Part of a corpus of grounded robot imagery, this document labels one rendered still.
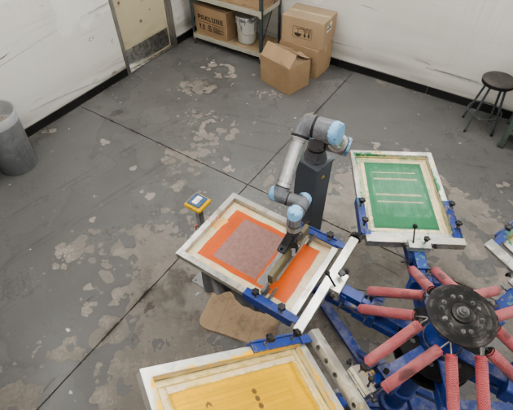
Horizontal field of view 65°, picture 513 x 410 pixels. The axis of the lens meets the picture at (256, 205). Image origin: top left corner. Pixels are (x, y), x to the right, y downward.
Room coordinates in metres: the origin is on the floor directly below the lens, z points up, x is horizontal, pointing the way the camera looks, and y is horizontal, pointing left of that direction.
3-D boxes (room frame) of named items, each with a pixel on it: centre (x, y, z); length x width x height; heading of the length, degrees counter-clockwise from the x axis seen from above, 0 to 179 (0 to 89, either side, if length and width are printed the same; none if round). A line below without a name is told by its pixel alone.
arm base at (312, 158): (1.96, -0.38, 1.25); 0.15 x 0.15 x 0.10
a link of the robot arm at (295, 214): (1.31, -0.19, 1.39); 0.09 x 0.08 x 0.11; 152
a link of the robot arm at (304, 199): (1.41, -0.22, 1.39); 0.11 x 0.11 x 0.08; 62
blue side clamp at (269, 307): (1.04, -0.06, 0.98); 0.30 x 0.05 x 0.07; 56
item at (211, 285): (1.26, 0.15, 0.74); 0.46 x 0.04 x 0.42; 56
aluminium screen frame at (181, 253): (1.40, -0.01, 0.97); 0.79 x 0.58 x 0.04; 56
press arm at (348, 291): (1.09, -0.48, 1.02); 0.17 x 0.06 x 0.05; 56
